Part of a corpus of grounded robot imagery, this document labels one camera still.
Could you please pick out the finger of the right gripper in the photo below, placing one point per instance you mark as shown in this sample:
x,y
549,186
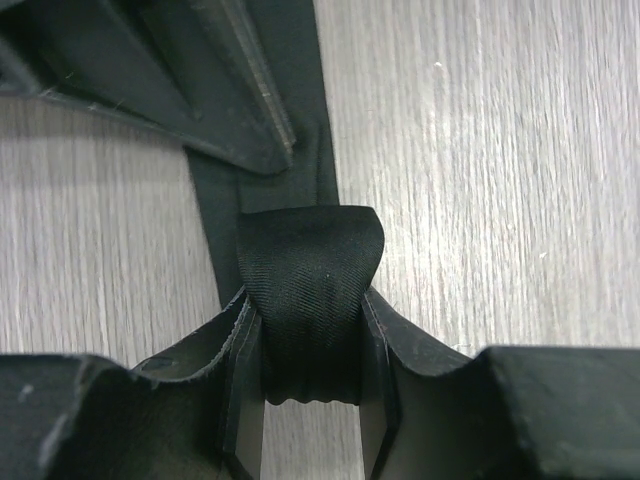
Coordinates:
x,y
194,70

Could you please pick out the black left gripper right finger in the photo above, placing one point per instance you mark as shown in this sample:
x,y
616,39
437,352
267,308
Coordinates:
x,y
511,412

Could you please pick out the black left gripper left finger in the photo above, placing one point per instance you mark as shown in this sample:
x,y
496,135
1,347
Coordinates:
x,y
192,411

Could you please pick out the black tie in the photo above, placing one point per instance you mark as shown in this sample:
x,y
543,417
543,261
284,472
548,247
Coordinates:
x,y
304,260

